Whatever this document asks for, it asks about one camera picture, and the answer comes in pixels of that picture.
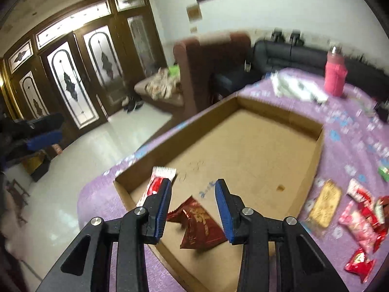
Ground gold snack packet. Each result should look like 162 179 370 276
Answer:
305 179 342 229

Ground dark shoes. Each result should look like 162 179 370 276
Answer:
122 94 143 112

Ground purple floral tablecloth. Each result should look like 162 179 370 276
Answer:
76 67 389 292

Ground wooden glass-panel doors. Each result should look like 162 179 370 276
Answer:
0 0 168 142

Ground small red white snack packet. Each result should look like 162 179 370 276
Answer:
346 179 374 210

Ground pink cartoon snack packet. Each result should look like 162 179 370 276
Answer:
338 201 380 254

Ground brown armchair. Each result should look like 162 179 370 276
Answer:
134 31 253 115

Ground long red white snack packet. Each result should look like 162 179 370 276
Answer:
135 166 177 208

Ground dark red gold-print snack packet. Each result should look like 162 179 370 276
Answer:
167 196 228 251

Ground red cartoon-face snack packet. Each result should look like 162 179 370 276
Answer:
344 248 376 283

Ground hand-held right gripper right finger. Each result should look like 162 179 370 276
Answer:
214 178 350 292

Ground white paper sheets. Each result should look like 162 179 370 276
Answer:
269 71 329 104

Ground shallow cardboard box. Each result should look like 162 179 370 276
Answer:
113 93 325 292

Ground tan wall notice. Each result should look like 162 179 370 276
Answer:
186 3 201 22

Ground patterned blanket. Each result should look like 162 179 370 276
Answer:
145 67 182 100

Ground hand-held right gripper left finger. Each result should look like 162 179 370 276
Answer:
36 178 173 292

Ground pink sleeved bottle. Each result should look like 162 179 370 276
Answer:
324 46 348 97

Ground yellow black crate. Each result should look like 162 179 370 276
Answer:
21 152 52 183

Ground black leather sofa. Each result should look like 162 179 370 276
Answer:
211 38 389 95

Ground small black pouch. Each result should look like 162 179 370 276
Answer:
375 100 389 119

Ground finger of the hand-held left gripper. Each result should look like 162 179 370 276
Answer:
24 129 63 153
12 113 65 135

